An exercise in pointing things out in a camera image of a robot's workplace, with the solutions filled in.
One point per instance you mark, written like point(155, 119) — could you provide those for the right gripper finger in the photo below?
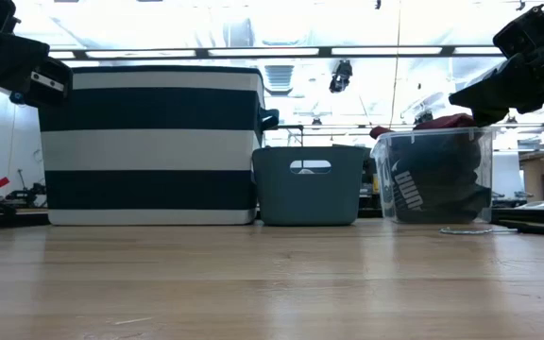
point(503, 90)
point(489, 118)

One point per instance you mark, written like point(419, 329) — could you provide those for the maroon cap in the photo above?
point(447, 122)

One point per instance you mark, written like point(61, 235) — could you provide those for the black Puma underwear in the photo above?
point(447, 184)

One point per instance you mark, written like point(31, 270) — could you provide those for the clear plastic box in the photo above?
point(380, 160)

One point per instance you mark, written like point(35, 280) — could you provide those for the navy white striped fabric basket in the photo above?
point(149, 189)

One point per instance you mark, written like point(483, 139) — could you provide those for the teal plastic bin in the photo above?
point(310, 198)

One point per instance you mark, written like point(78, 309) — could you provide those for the black rig crossbar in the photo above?
point(262, 52)

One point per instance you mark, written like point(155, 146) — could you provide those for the ceiling air vent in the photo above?
point(279, 78)

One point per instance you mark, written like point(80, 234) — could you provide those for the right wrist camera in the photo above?
point(522, 30)

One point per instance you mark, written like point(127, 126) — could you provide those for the black aluminium frame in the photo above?
point(7, 221)
point(541, 219)

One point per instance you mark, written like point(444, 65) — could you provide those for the black overhead camera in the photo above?
point(341, 75)

